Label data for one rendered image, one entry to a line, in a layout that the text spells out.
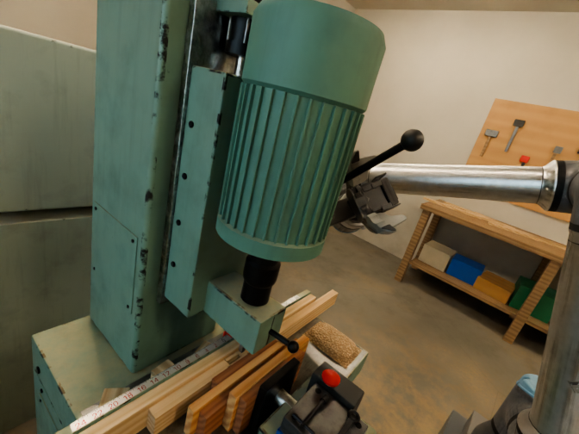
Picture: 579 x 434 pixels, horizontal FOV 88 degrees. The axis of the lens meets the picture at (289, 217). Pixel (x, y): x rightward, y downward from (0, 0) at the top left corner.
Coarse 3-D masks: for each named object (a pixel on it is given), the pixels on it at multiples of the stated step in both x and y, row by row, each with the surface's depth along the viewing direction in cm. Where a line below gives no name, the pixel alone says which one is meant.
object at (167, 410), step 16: (320, 304) 80; (288, 320) 71; (304, 320) 75; (288, 336) 71; (192, 384) 50; (208, 384) 51; (176, 400) 47; (192, 400) 49; (160, 416) 44; (176, 416) 47
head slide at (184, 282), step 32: (192, 96) 46; (224, 96) 42; (192, 128) 47; (224, 128) 44; (192, 160) 48; (224, 160) 47; (192, 192) 49; (192, 224) 50; (192, 256) 51; (224, 256) 56; (192, 288) 53
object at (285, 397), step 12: (276, 372) 50; (288, 372) 50; (264, 384) 47; (276, 384) 48; (288, 384) 53; (264, 396) 46; (276, 396) 50; (288, 396) 50; (264, 408) 48; (276, 408) 53; (252, 420) 49; (264, 420) 50
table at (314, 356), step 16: (320, 320) 80; (320, 352) 69; (304, 368) 64; (336, 368) 66; (352, 368) 67; (144, 432) 45; (160, 432) 46; (176, 432) 46; (224, 432) 48; (256, 432) 49
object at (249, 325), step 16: (208, 288) 56; (224, 288) 54; (240, 288) 56; (208, 304) 56; (224, 304) 53; (240, 304) 51; (272, 304) 54; (224, 320) 54; (240, 320) 51; (256, 320) 49; (272, 320) 51; (240, 336) 52; (256, 336) 49
